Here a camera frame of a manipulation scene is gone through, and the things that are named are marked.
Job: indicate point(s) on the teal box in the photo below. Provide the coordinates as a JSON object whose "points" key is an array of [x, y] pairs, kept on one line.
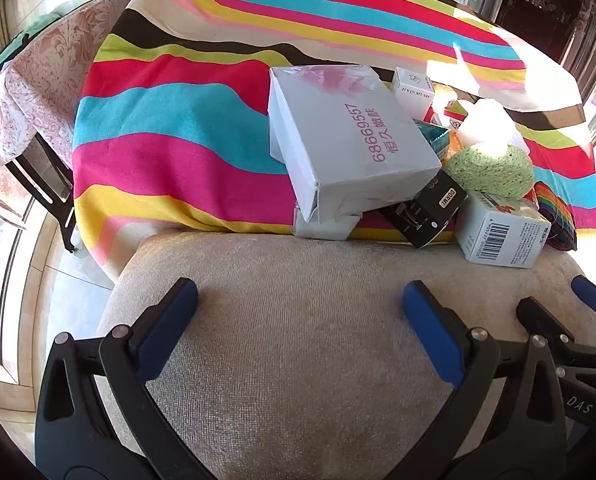
{"points": [[434, 137]]}

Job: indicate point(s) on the dark wooden cabinet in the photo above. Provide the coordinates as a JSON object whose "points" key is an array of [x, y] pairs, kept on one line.
{"points": [[543, 15]]}

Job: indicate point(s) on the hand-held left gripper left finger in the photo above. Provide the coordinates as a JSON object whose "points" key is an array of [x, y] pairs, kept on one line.
{"points": [[170, 330]]}

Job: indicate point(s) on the small white box with emblem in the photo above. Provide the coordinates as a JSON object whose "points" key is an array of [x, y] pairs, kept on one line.
{"points": [[413, 90]]}

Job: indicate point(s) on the black box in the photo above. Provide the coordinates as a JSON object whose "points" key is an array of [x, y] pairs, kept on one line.
{"points": [[423, 215]]}

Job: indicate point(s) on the green crocheted tissue cover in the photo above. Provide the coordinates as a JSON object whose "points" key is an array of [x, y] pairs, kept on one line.
{"points": [[493, 165]]}

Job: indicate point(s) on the large white box pink print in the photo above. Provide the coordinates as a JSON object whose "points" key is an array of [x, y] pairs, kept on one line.
{"points": [[343, 135]]}

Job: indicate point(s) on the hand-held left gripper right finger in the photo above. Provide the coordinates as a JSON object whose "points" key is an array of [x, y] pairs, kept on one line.
{"points": [[430, 330]]}

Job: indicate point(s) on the table with pink floral cloth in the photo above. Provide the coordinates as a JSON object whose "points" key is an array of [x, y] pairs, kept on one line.
{"points": [[37, 90]]}

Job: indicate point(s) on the rainbow striped pouch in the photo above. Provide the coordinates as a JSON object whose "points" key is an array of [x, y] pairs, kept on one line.
{"points": [[558, 215]]}

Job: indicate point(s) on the plain white rectangular box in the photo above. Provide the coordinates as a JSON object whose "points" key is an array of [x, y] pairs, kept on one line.
{"points": [[323, 225]]}

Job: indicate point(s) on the green cloth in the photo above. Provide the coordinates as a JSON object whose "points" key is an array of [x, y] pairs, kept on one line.
{"points": [[17, 45]]}

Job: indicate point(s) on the beige sofa cushion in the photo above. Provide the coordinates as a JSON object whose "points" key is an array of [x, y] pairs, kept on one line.
{"points": [[298, 320]]}

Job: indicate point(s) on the rainbow striped blanket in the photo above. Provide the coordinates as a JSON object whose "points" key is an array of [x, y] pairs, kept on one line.
{"points": [[177, 135]]}

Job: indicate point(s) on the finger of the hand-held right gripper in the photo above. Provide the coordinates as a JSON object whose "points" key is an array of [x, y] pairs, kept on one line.
{"points": [[590, 294], [543, 317]]}

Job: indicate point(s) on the dark wooden chair frame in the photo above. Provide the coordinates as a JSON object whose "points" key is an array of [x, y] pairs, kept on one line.
{"points": [[52, 185]]}

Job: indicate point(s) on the white box with barcode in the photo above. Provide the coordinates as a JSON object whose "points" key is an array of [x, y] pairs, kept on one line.
{"points": [[503, 232]]}

